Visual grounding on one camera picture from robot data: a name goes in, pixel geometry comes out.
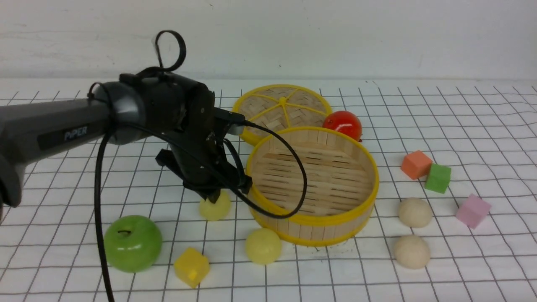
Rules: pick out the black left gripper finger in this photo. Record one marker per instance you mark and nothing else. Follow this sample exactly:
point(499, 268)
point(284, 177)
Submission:
point(213, 197)

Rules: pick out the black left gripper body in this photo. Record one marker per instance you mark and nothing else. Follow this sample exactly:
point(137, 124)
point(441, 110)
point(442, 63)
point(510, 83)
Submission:
point(204, 161)

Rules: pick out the yellow bun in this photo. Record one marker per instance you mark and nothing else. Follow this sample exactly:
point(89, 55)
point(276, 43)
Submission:
point(215, 211)
point(263, 246)

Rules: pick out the yellow bun front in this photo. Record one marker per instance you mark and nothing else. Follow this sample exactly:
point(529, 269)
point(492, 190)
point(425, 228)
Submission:
point(263, 246)

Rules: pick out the cream bun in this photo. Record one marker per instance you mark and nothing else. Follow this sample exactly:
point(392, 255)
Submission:
point(415, 212)
point(412, 252)

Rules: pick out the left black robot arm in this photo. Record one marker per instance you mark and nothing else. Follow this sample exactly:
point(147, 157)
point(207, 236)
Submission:
point(181, 108)

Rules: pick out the bamboo steamer lid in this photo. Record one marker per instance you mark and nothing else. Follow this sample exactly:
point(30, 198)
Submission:
point(281, 106)

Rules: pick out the bamboo steamer tray yellow rim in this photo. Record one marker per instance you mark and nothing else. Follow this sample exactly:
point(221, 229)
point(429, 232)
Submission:
point(342, 179)

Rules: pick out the yellow cube block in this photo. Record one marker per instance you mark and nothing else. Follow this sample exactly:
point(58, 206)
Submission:
point(191, 267)

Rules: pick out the green apple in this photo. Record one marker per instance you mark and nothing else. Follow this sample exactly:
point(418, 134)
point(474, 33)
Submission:
point(132, 243)

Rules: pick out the red tomato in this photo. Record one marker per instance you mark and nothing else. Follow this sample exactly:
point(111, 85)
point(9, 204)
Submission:
point(344, 122)

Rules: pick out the orange cube block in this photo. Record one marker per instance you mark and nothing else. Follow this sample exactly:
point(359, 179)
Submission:
point(416, 164)

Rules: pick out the green cube block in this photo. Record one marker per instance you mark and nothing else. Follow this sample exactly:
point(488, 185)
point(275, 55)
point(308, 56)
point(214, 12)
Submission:
point(438, 178)

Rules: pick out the white grid tablecloth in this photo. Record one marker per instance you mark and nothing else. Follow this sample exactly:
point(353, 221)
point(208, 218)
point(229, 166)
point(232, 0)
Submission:
point(484, 130)

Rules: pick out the pink cube block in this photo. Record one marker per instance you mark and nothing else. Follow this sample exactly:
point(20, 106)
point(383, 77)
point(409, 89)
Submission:
point(473, 211)

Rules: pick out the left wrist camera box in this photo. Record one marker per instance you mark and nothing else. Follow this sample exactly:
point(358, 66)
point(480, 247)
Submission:
point(227, 122)

